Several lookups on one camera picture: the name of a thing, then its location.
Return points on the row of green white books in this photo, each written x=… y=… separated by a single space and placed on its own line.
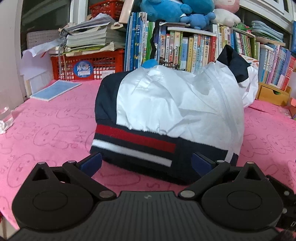
x=240 y=41

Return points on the row of pastel pink books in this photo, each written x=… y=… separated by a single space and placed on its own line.
x=275 y=67

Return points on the red plastic basket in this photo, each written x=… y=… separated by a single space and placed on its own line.
x=106 y=9

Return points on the stack of light blue folders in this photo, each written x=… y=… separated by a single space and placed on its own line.
x=266 y=30

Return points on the loose white paper sheets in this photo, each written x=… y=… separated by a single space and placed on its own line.
x=34 y=60

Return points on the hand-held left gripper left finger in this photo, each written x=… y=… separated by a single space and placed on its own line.
x=92 y=163

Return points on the beige cardboard sheet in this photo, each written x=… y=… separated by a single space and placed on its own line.
x=127 y=11

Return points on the row of children's books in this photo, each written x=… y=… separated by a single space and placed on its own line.
x=79 y=9

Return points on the stack of papers and workbooks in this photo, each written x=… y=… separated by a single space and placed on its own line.
x=92 y=37

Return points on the large blue plush toy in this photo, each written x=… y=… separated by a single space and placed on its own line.
x=161 y=9

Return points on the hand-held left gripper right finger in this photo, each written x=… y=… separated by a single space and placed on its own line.
x=201 y=166

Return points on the crumpled clear plastic wrap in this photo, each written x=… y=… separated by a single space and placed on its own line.
x=5 y=118

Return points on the small blue plush toy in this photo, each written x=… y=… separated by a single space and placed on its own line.
x=198 y=20

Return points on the blue white cat plush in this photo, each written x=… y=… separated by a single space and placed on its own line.
x=198 y=3

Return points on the blue notebook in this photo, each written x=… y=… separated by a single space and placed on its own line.
x=55 y=90

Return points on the pink white bunny plush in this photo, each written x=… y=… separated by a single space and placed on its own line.
x=226 y=16

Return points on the red plastic crate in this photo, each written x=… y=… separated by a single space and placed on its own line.
x=104 y=62

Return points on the round blue plush ball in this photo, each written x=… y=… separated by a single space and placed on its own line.
x=150 y=63

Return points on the wooden drawer organizer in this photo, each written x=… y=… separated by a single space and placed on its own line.
x=272 y=95

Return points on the small green red toy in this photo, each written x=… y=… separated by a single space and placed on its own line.
x=241 y=26

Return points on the pink bunny print blanket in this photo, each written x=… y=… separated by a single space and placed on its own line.
x=46 y=139

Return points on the white grid board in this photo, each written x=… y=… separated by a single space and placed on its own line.
x=41 y=38

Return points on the white and navy jacket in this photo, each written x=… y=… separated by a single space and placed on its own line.
x=173 y=104

